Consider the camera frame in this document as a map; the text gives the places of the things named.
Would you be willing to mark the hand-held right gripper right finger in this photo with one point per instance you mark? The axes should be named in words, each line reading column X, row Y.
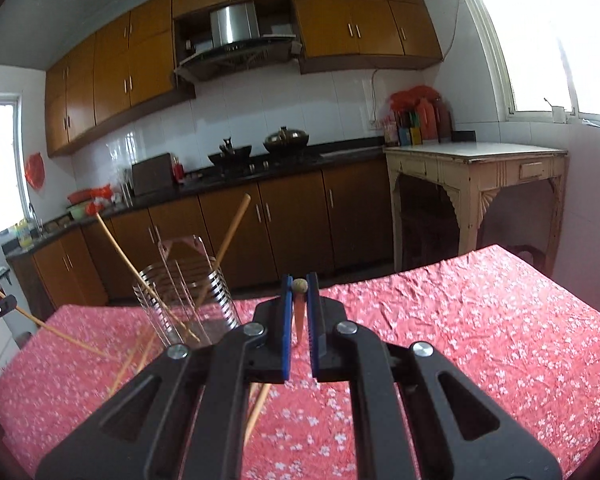
column 314, row 330

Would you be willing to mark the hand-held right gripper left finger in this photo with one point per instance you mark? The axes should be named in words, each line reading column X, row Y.
column 285, row 330

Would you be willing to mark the light wooden chopstick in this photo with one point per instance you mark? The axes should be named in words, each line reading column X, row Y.
column 125, row 370
column 254, row 420
column 235, row 225
column 70, row 335
column 145, row 355
column 120, row 243

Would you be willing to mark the yellow dish soap bottle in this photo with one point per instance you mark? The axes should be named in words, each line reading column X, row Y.
column 25, row 235

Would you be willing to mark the steel sink faucet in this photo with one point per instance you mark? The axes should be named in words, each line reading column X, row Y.
column 34, row 220

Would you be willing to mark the wooden base cabinet unit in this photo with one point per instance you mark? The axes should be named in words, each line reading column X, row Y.
column 290, row 225

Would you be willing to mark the red floral tablecloth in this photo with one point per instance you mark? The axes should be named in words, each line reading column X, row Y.
column 430, row 335

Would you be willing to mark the green plastic basin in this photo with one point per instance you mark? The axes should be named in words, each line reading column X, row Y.
column 82, row 211

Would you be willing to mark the red plastic basin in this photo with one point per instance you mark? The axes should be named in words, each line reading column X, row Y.
column 79, row 196

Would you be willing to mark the orange plastic bag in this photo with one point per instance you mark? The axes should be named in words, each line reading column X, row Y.
column 101, row 194

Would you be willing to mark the black gas stove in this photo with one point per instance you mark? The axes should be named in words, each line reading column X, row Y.
column 270, row 165

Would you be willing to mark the black wok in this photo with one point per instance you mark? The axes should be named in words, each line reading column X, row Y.
column 230, row 156

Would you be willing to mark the black kitchen countertop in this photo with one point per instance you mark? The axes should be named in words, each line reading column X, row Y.
column 360, row 152

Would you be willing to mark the dark pot with lid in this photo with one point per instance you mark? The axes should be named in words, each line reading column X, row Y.
column 286, row 140

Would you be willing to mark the small red bottle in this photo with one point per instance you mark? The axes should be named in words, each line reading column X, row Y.
column 178, row 172

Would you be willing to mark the dark brown cutting board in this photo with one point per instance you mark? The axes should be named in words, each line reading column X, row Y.
column 152, row 175

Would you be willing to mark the red label condiment bottle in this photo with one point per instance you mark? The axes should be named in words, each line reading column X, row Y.
column 391, row 132

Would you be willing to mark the colourful seasoning boxes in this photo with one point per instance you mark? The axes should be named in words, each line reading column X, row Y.
column 410, row 132

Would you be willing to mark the cream wooden side table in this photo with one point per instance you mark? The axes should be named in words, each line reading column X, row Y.
column 480, row 165

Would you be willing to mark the orange red sauce bottle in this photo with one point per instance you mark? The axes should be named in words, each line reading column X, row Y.
column 426, row 120

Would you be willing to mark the dark red sauce bottle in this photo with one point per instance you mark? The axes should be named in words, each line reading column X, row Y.
column 443, row 120

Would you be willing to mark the red plastic bag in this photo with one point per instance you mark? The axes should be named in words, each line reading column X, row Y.
column 415, row 96

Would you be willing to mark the steel range hood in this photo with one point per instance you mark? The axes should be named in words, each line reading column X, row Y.
column 232, row 22

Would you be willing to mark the small white box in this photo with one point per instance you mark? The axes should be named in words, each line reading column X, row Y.
column 558, row 115

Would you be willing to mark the large sliding window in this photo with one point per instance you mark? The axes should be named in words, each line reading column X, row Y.
column 530, row 35

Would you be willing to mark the red hanging wall bag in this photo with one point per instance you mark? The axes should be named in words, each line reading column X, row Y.
column 35, row 172

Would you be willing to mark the wooden wall cabinet unit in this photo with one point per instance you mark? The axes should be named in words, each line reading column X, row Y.
column 110, row 70

